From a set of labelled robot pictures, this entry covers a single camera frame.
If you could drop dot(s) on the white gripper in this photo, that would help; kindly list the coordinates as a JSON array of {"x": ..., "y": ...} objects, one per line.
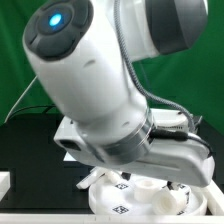
[{"x": 187, "y": 162}]

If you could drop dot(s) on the white round table top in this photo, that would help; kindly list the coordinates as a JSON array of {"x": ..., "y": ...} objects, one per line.
[{"x": 134, "y": 197}]

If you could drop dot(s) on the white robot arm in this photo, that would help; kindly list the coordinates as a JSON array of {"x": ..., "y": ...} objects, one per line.
[{"x": 82, "y": 53}]

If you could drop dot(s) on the white right fence block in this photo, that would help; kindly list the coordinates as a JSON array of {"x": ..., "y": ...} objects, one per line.
[{"x": 215, "y": 199}]

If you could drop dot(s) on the white fence block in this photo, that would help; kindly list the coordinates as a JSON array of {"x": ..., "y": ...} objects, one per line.
[
  {"x": 215, "y": 199},
  {"x": 4, "y": 183}
]

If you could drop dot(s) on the white marker sheet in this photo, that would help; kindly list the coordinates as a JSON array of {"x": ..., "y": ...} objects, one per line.
[{"x": 69, "y": 158}]

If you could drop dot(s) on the green backdrop curtain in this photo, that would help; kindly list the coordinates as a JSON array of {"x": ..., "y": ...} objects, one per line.
[{"x": 193, "y": 78}]

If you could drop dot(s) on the white left fence block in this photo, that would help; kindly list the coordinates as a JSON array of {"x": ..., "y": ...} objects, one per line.
[{"x": 4, "y": 183}]

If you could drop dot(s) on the white table base plate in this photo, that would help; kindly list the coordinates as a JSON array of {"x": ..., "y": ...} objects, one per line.
[{"x": 94, "y": 174}]

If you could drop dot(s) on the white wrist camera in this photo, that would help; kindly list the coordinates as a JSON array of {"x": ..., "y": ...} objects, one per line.
[{"x": 68, "y": 138}]

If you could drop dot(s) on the white front rail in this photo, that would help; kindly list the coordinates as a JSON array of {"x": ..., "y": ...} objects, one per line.
[{"x": 90, "y": 219}]

